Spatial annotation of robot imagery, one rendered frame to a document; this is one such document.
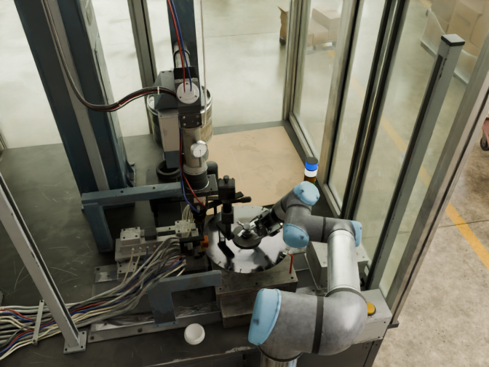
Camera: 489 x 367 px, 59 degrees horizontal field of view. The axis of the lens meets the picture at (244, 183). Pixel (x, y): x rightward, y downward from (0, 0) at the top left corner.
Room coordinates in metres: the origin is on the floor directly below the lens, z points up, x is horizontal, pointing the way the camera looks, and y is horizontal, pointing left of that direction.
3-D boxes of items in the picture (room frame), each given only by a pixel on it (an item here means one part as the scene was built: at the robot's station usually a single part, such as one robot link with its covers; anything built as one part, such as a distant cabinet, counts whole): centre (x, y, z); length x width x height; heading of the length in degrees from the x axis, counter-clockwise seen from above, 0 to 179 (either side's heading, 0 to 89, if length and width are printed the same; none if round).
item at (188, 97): (1.17, 0.18, 1.45); 0.35 x 0.07 x 0.28; 10
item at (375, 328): (0.80, -0.34, 0.82); 0.28 x 0.11 x 0.15; 100
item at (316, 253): (1.07, -0.35, 0.82); 0.18 x 0.18 x 0.15; 10
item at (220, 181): (1.03, 0.06, 1.17); 0.06 x 0.05 x 0.20; 91
